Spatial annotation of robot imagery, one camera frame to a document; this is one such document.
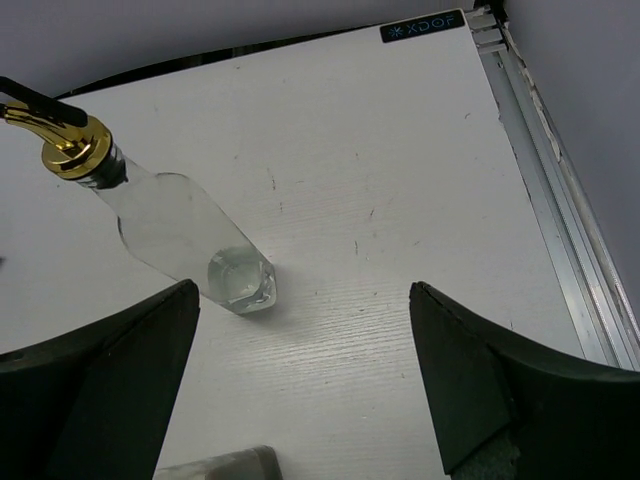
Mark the aluminium table rail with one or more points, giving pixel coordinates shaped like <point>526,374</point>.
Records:
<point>601,313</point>

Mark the clear oil bottle gold spout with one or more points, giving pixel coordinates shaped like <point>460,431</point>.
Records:
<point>165,220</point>

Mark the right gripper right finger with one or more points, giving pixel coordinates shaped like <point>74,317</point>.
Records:
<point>506,407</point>

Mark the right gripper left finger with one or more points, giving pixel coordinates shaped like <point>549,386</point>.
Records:
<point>95,403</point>

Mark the blue logo sticker right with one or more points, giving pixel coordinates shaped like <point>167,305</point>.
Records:
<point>421,26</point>

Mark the dark sauce bottle gold spout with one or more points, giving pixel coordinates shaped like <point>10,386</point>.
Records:
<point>259,463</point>

